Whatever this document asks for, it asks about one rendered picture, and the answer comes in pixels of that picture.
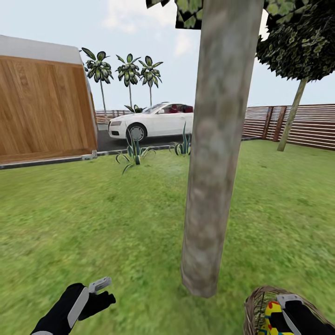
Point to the driveway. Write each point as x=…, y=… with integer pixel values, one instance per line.
x=107, y=143

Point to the wicker basket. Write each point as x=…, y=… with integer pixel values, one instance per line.
x=256, y=300

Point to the car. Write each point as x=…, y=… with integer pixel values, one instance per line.
x=162, y=119

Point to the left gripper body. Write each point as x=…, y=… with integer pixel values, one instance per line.
x=100, y=303

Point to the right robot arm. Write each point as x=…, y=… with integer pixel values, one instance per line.
x=297, y=318

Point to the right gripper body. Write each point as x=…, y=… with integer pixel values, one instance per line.
x=280, y=322

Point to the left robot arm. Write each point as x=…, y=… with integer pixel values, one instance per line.
x=77, y=302

